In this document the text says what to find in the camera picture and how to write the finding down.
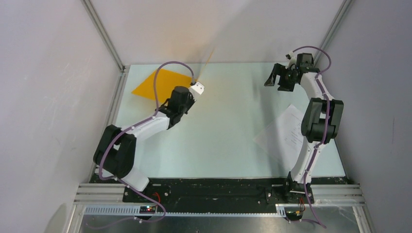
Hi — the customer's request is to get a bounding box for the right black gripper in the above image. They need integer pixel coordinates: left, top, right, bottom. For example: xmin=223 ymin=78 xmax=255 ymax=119
xmin=263 ymin=63 xmax=297 ymax=92

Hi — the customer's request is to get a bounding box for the orange file folder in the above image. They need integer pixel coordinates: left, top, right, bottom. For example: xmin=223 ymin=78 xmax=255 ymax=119
xmin=131 ymin=68 xmax=192 ymax=102

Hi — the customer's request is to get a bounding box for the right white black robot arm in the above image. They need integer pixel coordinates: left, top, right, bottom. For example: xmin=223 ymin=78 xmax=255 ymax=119
xmin=264 ymin=52 xmax=344 ymax=204

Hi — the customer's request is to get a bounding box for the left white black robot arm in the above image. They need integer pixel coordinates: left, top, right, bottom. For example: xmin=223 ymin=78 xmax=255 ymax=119
xmin=93 ymin=82 xmax=205 ymax=202

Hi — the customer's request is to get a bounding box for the white paper sheet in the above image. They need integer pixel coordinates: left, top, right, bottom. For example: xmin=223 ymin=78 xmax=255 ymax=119
xmin=254 ymin=104 xmax=303 ymax=171

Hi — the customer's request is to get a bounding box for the left controller board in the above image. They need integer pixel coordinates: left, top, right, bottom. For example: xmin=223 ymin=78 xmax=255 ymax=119
xmin=139 ymin=205 xmax=157 ymax=214

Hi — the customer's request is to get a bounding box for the controller board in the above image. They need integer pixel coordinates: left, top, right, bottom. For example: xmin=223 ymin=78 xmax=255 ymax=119
xmin=139 ymin=205 xmax=157 ymax=214
xmin=285 ymin=211 xmax=304 ymax=222

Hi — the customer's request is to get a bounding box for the right controller board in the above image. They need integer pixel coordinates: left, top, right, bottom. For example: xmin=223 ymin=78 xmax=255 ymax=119
xmin=285 ymin=211 xmax=304 ymax=222

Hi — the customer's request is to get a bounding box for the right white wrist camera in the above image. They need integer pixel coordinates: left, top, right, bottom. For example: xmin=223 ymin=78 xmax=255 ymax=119
xmin=285 ymin=51 xmax=296 ymax=69

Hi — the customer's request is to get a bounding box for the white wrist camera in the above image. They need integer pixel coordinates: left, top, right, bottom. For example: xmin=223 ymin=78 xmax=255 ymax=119
xmin=189 ymin=82 xmax=205 ymax=98
xmin=285 ymin=51 xmax=296 ymax=69

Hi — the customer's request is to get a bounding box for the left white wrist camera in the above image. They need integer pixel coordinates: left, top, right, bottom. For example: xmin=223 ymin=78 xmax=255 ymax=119
xmin=189 ymin=82 xmax=205 ymax=98

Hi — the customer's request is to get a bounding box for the right aluminium corner post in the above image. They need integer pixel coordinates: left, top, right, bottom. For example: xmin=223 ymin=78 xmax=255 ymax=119
xmin=319 ymin=0 xmax=355 ymax=51

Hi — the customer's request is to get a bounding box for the aluminium corner post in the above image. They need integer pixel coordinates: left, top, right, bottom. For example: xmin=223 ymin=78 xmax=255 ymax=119
xmin=319 ymin=0 xmax=355 ymax=51
xmin=81 ymin=0 xmax=125 ymax=72

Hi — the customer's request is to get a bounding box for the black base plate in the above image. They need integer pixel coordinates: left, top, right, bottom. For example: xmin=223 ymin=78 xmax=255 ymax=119
xmin=89 ymin=176 xmax=350 ymax=214

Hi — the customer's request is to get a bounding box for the left aluminium corner post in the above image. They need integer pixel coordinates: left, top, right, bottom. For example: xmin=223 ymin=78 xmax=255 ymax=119
xmin=81 ymin=0 xmax=125 ymax=72

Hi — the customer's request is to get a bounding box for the aluminium frame rail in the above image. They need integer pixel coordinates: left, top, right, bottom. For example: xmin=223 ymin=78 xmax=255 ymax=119
xmin=65 ymin=179 xmax=375 ymax=233

